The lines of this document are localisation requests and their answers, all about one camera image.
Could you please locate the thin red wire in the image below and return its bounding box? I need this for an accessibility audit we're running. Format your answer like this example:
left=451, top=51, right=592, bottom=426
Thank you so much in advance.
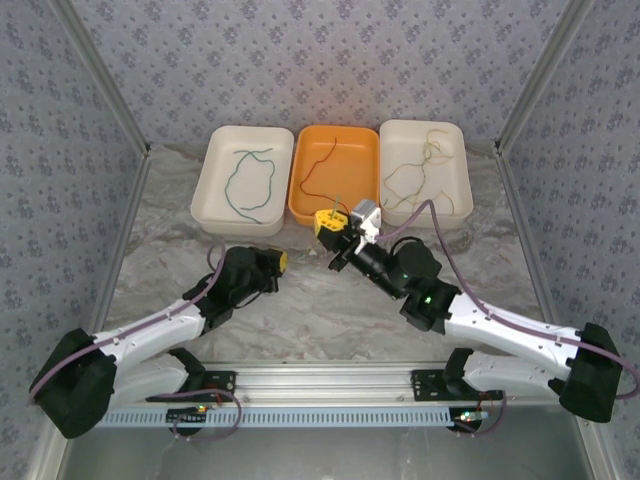
left=312, top=138, right=339, bottom=171
left=299, top=162, right=336, bottom=201

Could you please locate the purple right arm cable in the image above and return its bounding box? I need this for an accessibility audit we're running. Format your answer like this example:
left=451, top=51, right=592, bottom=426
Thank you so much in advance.
left=377, top=199, right=640, bottom=400

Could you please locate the thin green-yellow wire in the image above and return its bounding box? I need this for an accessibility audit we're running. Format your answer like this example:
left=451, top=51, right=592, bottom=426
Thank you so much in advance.
left=294, top=193, right=342, bottom=262

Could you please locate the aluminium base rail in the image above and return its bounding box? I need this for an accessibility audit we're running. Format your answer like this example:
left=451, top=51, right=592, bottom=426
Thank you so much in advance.
left=199, top=360, right=451, bottom=401

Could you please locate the thin yellow wire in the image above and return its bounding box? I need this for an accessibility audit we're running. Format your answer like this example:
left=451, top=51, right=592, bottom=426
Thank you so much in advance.
left=383, top=152, right=455, bottom=189
left=388, top=189, right=454, bottom=214
left=394, top=128, right=450, bottom=210

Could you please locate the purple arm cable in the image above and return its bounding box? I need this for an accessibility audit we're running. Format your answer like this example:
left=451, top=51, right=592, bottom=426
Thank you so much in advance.
left=28, top=243, right=229, bottom=405
left=377, top=199, right=640, bottom=400

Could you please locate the aluminium frame side bar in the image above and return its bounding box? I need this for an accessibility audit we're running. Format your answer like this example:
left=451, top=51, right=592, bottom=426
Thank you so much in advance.
left=494, top=144, right=621, bottom=480
left=27, top=149, right=153, bottom=480

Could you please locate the thin green wire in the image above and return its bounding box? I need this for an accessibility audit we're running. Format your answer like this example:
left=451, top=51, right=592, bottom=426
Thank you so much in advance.
left=239, top=149, right=277, bottom=212
left=223, top=148, right=274, bottom=225

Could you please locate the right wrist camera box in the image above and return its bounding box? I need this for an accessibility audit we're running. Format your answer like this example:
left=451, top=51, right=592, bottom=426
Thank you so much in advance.
left=349, top=198, right=384, bottom=246

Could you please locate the orange plastic tray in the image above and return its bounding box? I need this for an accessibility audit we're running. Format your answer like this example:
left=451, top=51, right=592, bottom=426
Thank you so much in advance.
left=288, top=124, right=380, bottom=229

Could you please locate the small black circuit board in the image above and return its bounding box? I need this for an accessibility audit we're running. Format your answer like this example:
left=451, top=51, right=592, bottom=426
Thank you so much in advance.
left=452, top=408, right=489, bottom=431
left=167, top=405, right=211, bottom=426

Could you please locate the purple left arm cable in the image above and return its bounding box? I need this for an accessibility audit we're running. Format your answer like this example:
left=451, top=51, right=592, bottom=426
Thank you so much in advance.
left=28, top=243, right=229, bottom=405

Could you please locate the light blue slotted cable duct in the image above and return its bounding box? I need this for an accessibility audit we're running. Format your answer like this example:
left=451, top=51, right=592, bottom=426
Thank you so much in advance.
left=97, top=407, right=489, bottom=430

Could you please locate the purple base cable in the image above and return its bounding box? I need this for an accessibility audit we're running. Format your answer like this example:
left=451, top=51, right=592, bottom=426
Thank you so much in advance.
left=452, top=392, right=509, bottom=439
left=169, top=389, right=243, bottom=444

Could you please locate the aluminium frame post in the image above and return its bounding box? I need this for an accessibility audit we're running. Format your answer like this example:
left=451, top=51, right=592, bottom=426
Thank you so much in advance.
left=49, top=0, right=153, bottom=157
left=493, top=0, right=596, bottom=154

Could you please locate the white plastic tray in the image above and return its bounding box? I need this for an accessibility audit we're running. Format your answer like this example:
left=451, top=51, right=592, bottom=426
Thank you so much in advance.
left=378, top=118, right=474, bottom=231
left=190, top=125, right=295, bottom=237

